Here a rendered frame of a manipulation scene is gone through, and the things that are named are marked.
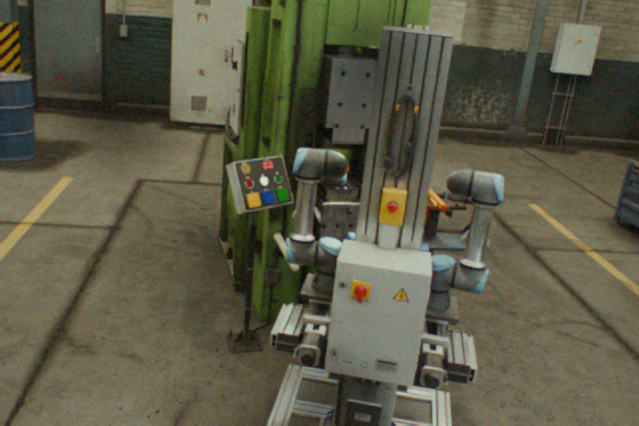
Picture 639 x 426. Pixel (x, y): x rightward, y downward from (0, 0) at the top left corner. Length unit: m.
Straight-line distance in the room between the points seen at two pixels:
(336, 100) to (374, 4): 0.61
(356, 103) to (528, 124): 7.20
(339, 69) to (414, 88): 1.38
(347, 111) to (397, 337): 1.68
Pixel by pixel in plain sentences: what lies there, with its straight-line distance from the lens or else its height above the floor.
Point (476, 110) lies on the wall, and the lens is 10.25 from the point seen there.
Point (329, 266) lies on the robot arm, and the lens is 2.81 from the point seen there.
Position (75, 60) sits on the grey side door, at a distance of 9.87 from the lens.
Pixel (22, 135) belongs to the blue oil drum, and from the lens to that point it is 7.49.
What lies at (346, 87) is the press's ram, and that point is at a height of 1.61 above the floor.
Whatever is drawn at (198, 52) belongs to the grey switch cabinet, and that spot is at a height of 1.10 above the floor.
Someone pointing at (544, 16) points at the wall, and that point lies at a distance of 10.44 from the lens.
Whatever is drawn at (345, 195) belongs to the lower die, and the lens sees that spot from 3.77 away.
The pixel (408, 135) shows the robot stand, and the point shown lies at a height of 1.67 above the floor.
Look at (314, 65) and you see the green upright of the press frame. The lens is 3.66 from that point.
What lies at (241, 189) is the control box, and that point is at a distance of 3.34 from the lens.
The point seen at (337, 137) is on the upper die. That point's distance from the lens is 3.64.
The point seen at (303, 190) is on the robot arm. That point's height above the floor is 1.28.
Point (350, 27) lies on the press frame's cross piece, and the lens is 3.71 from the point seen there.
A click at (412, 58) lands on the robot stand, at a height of 1.94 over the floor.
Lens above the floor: 2.16
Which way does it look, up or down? 18 degrees down
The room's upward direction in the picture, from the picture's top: 6 degrees clockwise
